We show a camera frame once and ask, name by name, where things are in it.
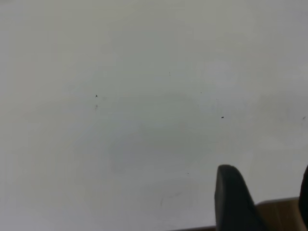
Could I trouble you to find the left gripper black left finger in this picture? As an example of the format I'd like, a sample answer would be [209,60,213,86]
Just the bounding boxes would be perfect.
[215,164,265,231]

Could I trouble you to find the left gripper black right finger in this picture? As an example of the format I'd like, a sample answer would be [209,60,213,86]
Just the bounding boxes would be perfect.
[298,165,308,226]

